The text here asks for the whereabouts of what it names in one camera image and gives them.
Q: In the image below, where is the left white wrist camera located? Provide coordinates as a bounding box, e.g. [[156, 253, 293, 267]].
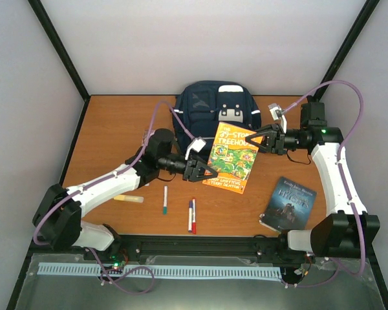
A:
[[184, 137, 206, 160]]

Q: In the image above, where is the navy blue student backpack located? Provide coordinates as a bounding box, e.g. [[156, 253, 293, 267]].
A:
[[173, 81, 262, 160]]

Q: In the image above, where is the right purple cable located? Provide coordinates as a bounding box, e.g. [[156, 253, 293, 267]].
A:
[[279, 79, 367, 288]]

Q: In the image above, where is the teal tip white marker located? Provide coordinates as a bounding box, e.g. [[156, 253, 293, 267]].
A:
[[162, 185, 168, 215]]

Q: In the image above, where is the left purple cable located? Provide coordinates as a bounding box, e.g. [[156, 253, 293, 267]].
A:
[[33, 100, 195, 295]]

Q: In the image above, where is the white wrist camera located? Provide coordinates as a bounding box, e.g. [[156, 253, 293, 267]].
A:
[[184, 137, 206, 160], [268, 103, 287, 133]]

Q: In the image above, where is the red marker pen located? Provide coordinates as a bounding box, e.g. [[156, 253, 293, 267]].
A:
[[192, 198, 197, 234]]

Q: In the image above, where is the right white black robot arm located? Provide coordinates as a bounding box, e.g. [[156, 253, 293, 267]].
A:
[[246, 102, 380, 258]]

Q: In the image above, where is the pink Taming of Shrew book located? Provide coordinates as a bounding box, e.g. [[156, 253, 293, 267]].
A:
[[142, 129, 155, 146]]

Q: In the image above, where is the yellow highlighter clear cap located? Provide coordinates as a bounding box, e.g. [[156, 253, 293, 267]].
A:
[[113, 194, 144, 203]]

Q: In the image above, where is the light blue cable duct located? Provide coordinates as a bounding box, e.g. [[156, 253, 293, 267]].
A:
[[37, 262, 282, 282]]

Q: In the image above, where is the black frame post right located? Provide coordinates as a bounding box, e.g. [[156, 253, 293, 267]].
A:
[[321, 0, 380, 83]]

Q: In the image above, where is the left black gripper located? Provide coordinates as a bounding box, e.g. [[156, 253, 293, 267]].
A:
[[158, 153, 218, 182]]

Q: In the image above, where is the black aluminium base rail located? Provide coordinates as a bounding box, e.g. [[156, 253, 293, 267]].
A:
[[97, 234, 305, 265]]

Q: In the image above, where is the purple cable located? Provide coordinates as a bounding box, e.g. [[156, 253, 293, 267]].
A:
[[279, 79, 367, 288], [33, 100, 195, 295]]

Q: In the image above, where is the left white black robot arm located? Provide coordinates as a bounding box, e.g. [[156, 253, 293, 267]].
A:
[[32, 129, 218, 260]]

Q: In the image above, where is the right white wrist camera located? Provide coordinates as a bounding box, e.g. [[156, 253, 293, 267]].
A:
[[268, 103, 287, 133]]

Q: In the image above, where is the black frame post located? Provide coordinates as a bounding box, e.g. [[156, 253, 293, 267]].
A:
[[27, 0, 91, 102], [321, 0, 380, 83]]

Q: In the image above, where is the dark Wuthering Heights book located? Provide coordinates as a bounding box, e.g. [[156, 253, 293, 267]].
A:
[[259, 177, 317, 233]]

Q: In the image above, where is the black frame post left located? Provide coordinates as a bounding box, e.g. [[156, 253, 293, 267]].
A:
[[27, 0, 91, 102]]

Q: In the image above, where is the orange Treehouse paperback book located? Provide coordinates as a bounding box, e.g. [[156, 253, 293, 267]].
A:
[[202, 122, 258, 194]]

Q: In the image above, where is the blue purple marker pen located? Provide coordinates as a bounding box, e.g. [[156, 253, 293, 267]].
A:
[[188, 200, 193, 233]]

